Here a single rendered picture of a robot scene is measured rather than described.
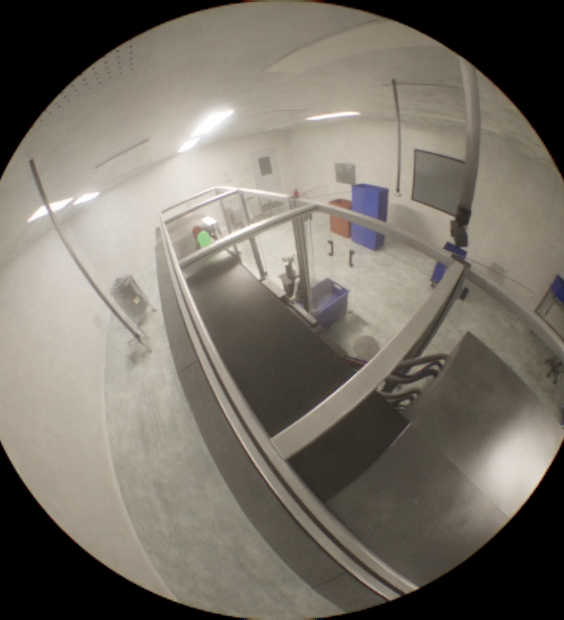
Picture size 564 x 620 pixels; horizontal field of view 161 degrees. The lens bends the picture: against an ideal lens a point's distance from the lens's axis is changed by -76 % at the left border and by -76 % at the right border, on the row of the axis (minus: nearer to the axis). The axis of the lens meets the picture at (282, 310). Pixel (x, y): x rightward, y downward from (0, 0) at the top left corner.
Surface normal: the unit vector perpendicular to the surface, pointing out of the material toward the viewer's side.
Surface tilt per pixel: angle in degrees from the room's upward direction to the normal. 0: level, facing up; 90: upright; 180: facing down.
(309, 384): 0
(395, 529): 0
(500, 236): 90
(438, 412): 0
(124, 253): 90
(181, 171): 90
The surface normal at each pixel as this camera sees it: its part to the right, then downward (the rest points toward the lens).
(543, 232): -0.81, 0.50
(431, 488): -0.16, -0.68
